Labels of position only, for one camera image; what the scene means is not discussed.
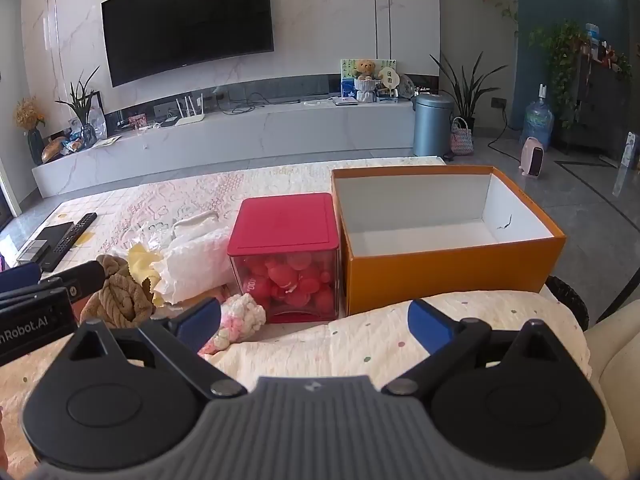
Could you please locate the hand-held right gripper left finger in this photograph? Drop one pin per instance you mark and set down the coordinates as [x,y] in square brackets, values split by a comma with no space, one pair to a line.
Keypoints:
[200,317]

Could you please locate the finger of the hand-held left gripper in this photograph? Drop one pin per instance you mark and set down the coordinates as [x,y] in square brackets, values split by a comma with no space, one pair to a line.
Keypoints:
[20,277]
[82,275]

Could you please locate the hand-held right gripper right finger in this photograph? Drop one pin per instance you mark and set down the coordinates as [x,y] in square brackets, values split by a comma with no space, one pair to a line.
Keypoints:
[430,325]

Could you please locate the pink white plush toy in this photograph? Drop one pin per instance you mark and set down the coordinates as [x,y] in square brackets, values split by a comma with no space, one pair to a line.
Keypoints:
[240,312]

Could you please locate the orange cardboard box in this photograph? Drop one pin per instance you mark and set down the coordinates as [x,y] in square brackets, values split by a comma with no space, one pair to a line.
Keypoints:
[440,275]

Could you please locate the white bubble wrap bag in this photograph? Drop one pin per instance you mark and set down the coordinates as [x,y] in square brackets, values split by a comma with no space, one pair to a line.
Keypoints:
[195,265]

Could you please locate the yellow cloth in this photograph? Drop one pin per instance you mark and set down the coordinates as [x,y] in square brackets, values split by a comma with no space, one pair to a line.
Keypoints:
[142,262]

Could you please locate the silver box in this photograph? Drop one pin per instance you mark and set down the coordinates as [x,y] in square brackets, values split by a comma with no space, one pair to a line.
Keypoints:
[32,250]

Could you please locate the black remote control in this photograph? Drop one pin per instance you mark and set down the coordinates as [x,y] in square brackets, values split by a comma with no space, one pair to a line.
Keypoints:
[75,232]

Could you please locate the black tablet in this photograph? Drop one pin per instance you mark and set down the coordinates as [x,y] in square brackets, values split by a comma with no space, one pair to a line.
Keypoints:
[55,234]

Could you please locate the cream dotted blanket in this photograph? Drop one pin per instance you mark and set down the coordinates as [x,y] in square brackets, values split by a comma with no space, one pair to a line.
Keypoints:
[350,340]

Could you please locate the red lidded clear box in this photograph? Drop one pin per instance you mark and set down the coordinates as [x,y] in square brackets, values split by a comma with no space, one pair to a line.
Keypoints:
[285,225]

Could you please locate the golden ornament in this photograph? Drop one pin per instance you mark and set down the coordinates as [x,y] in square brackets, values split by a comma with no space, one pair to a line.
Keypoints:
[54,149]

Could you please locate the snack bags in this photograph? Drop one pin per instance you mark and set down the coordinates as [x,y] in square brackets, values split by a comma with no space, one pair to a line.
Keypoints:
[75,142]

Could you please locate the dried yellow flowers vase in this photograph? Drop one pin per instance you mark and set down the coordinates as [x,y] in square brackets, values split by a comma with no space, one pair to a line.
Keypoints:
[35,145]

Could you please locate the paper sheets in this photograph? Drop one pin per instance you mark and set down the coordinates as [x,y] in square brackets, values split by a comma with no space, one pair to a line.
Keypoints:
[107,141]

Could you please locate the black mesh basket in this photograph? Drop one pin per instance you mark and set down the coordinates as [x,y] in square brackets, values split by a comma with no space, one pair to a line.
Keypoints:
[570,300]

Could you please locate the green plant glass vase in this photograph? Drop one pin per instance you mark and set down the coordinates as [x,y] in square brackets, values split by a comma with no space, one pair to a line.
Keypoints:
[87,132]

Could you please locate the woven basket bag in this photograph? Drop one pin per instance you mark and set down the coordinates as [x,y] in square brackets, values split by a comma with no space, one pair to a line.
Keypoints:
[461,142]

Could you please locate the white wifi router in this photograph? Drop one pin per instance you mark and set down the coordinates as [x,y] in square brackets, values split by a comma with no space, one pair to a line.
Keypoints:
[190,119]

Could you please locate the beige sofa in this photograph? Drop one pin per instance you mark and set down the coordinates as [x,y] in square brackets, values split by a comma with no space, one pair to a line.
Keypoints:
[620,360]

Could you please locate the white marble tv console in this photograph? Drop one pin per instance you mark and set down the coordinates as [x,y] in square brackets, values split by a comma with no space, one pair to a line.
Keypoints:
[250,130]

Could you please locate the pink space heater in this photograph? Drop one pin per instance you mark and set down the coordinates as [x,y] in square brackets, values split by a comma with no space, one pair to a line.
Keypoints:
[531,157]

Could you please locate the blue metal trash can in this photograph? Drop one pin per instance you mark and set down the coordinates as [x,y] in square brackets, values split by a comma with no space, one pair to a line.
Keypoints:
[432,125]

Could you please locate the blue water jug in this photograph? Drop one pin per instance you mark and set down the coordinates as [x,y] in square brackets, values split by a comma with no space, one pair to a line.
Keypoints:
[537,120]

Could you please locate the tall leafy potted plant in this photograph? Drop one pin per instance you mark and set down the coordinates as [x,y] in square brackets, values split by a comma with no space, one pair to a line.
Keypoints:
[467,95]

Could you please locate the white set-top box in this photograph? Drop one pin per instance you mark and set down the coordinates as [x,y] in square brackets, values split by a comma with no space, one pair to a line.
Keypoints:
[346,101]

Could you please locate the round patterned plate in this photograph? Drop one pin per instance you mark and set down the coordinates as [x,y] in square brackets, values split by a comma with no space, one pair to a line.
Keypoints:
[407,85]

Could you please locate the round paper fan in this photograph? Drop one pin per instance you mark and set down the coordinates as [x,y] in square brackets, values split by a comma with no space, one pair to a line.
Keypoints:
[389,80]

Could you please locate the teddy bear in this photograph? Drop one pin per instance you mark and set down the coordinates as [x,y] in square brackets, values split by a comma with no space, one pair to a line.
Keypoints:
[364,72]

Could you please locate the green painted picture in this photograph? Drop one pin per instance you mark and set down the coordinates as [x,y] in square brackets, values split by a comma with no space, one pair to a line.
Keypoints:
[385,65]

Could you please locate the dark grey cabinet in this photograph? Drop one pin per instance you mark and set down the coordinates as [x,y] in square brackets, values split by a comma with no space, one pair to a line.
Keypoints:
[600,105]

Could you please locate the trailing pothos plant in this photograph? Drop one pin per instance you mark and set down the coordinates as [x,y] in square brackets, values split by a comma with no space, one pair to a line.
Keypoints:
[560,50]

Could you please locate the white blue canister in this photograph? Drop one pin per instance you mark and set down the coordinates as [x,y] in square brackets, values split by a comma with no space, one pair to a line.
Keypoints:
[592,35]

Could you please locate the black picture frame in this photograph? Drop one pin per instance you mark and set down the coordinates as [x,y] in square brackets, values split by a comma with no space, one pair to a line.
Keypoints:
[100,115]

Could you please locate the small pink photo frame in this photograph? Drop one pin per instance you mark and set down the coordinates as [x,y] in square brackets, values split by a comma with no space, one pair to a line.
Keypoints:
[137,122]

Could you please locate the black wall outlet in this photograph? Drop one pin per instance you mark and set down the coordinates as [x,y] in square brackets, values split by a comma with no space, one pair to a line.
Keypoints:
[500,103]

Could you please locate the black wall television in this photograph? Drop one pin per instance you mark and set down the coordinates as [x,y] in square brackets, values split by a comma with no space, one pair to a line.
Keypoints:
[185,20]

